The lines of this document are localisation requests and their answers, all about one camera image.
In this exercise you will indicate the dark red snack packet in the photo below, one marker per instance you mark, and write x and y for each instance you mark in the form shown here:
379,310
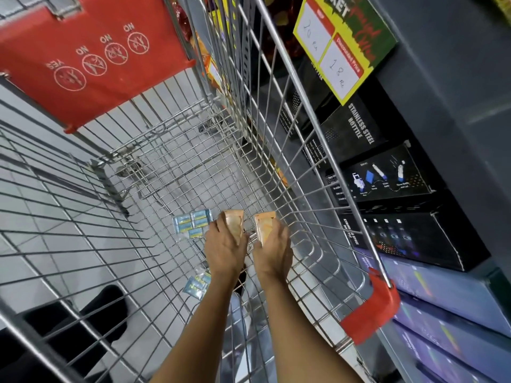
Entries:
281,19

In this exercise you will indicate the black bottle box white lettering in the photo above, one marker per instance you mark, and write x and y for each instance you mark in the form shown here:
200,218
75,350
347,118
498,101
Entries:
355,127

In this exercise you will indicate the person's left forearm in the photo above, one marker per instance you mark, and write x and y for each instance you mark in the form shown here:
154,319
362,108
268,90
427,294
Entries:
199,335

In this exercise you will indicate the orange snack packets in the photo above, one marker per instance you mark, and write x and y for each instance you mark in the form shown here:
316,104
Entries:
207,63

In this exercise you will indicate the person's right hand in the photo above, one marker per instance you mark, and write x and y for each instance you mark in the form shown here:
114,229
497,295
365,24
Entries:
275,257

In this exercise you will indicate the red cart corner bumper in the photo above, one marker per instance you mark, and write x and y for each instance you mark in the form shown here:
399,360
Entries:
373,311

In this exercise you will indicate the black bottle box with pictures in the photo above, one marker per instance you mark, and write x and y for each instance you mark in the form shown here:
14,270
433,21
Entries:
393,175

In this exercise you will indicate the orange packet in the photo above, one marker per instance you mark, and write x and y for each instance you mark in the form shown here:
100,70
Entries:
234,223
264,227

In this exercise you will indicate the black perforated-print box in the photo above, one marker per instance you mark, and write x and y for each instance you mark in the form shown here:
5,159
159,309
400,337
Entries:
297,103

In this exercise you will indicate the person's right fingers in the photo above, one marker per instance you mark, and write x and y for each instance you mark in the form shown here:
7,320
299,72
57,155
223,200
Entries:
280,233

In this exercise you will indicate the blue blister packet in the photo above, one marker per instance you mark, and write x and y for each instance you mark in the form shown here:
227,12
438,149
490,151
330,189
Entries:
191,223
196,285

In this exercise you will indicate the yellow green price sign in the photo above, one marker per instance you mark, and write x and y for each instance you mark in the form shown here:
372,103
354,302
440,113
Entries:
343,39

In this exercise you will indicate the person's black-clad leg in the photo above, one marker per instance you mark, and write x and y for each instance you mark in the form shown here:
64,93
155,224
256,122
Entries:
92,323

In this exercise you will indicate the red cart child seat flap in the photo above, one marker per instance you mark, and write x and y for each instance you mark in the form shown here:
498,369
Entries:
92,43

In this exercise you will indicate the purple box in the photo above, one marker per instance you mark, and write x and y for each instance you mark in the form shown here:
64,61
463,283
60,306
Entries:
451,335
451,287
431,366

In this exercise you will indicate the long black bottle box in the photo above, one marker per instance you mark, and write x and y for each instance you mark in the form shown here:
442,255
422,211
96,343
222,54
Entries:
423,235

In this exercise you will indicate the person's left fingers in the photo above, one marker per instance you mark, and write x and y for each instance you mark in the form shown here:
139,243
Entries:
215,229

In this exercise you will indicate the grey metal shelf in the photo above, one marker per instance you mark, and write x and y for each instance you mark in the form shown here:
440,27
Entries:
451,95

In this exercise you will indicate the person's right forearm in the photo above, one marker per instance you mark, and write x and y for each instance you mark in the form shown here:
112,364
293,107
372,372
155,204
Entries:
303,335

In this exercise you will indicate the person's left hand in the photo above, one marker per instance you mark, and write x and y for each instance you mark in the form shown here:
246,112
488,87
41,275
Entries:
223,253

